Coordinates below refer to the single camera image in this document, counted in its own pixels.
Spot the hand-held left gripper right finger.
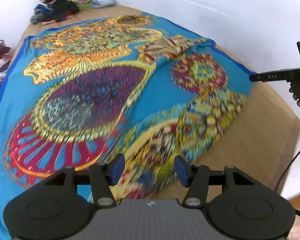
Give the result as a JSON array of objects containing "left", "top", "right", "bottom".
[{"left": 174, "top": 154, "right": 253, "bottom": 208}]

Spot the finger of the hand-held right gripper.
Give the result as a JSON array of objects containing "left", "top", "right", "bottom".
[{"left": 249, "top": 72, "right": 265, "bottom": 82}]

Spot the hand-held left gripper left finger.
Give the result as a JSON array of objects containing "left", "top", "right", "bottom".
[{"left": 44, "top": 153, "right": 126, "bottom": 208}]

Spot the colourful patterned cloth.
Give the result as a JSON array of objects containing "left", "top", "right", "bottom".
[{"left": 0, "top": 12, "right": 254, "bottom": 240}]

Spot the person's right hand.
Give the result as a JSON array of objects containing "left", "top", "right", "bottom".
[{"left": 289, "top": 81, "right": 300, "bottom": 115}]

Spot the bamboo mat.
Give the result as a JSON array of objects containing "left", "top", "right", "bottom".
[{"left": 9, "top": 4, "right": 300, "bottom": 202}]

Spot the orange printed garment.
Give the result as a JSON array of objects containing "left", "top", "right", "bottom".
[{"left": 42, "top": 14, "right": 74, "bottom": 26}]

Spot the light blue garment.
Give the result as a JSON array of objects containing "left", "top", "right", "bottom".
[{"left": 91, "top": 0, "right": 116, "bottom": 8}]

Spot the green garment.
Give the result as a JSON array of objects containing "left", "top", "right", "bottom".
[{"left": 74, "top": 0, "right": 93, "bottom": 11}]

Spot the grey garment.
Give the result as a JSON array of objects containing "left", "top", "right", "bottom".
[{"left": 30, "top": 12, "right": 48, "bottom": 25}]

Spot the dark blue garment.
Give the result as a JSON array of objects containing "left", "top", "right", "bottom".
[{"left": 34, "top": 4, "right": 53, "bottom": 18}]

